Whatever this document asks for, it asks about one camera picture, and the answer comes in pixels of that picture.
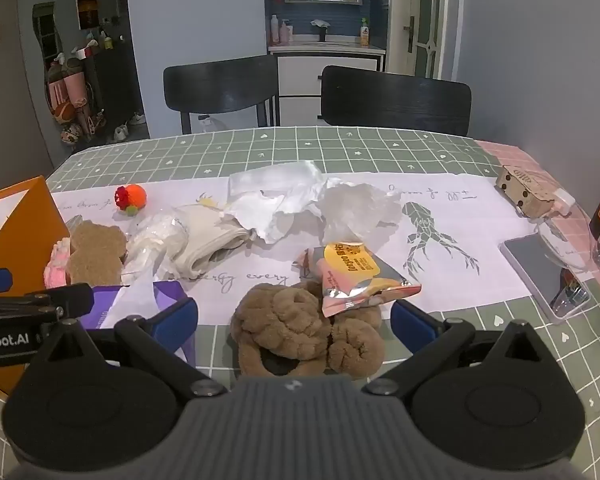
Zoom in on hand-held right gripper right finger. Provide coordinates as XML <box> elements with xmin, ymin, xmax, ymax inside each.
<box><xmin>362</xmin><ymin>300</ymin><xmax>571</xmax><ymax>399</ymax></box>

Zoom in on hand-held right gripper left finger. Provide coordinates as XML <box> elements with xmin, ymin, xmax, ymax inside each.
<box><xmin>27</xmin><ymin>297</ymin><xmax>228</xmax><ymax>401</ymax></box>

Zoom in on pink white knitted toy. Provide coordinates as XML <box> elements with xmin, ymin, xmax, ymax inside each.
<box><xmin>43</xmin><ymin>237</ymin><xmax>73</xmax><ymax>288</ymax></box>

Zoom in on orange cardboard box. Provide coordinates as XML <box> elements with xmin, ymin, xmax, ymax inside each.
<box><xmin>0</xmin><ymin>175</ymin><xmax>72</xmax><ymax>397</ymax></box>

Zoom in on cream cloth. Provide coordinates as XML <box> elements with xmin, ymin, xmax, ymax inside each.
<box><xmin>172</xmin><ymin>205</ymin><xmax>253</xmax><ymax>276</ymax></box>

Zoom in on clear bag white contents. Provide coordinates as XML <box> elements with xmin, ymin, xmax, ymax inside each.
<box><xmin>122</xmin><ymin>212</ymin><xmax>188</xmax><ymax>281</ymax></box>

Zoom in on brown plush toy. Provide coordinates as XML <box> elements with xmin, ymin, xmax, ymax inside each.
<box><xmin>230</xmin><ymin>280</ymin><xmax>387</xmax><ymax>378</ymax></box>

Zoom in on orange knitted ball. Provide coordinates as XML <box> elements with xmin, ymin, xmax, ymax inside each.
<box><xmin>113</xmin><ymin>185</ymin><xmax>147</xmax><ymax>217</ymax></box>

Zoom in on pink yellow snack packet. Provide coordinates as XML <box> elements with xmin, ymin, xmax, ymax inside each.
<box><xmin>292</xmin><ymin>241</ymin><xmax>423</xmax><ymax>318</ymax></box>

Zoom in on clear plastic bag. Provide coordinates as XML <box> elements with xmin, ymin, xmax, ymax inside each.
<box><xmin>320</xmin><ymin>180</ymin><xmax>403</xmax><ymax>246</ymax></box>

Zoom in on grey tablet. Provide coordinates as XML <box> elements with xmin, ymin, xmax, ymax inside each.
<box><xmin>500</xmin><ymin>232</ymin><xmax>591</xmax><ymax>318</ymax></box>

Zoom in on clear drinking glass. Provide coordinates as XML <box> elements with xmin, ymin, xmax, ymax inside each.
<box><xmin>532</xmin><ymin>217</ymin><xmax>593</xmax><ymax>311</ymax></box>

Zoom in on small wooden box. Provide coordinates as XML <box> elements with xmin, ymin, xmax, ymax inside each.
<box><xmin>495</xmin><ymin>164</ymin><xmax>556</xmax><ymax>218</ymax></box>

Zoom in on green checked tablecloth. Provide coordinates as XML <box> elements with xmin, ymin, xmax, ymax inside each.
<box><xmin>0</xmin><ymin>125</ymin><xmax>600</xmax><ymax>480</ymax></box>

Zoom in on pink hanging bag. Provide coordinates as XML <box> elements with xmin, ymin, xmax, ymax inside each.
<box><xmin>45</xmin><ymin>57</ymin><xmax>91</xmax><ymax>111</ymax></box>

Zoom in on pink checked tablecloth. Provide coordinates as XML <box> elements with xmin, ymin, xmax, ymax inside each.
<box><xmin>475</xmin><ymin>140</ymin><xmax>600</xmax><ymax>286</ymax></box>

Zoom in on dark shoe cabinet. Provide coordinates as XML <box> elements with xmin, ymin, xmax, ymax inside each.
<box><xmin>87</xmin><ymin>35</ymin><xmax>146</xmax><ymax>141</ymax></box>

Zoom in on black chair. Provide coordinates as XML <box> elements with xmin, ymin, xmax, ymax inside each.
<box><xmin>319</xmin><ymin>65</ymin><xmax>473</xmax><ymax>137</ymax></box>
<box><xmin>162</xmin><ymin>54</ymin><xmax>281</xmax><ymax>136</ymax></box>

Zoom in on white vanity cabinet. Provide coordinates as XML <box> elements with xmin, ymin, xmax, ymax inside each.
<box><xmin>269</xmin><ymin>42</ymin><xmax>386</xmax><ymax>128</ymax></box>

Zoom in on small orange picture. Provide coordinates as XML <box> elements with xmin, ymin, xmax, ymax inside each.
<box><xmin>76</xmin><ymin>0</ymin><xmax>99</xmax><ymax>31</ymax></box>

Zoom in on white glass door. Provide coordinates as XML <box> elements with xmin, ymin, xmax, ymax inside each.
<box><xmin>385</xmin><ymin>0</ymin><xmax>463</xmax><ymax>81</ymax></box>

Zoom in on wavy wall mirror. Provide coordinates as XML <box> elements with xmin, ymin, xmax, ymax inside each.
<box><xmin>32</xmin><ymin>2</ymin><xmax>66</xmax><ymax>66</ymax></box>

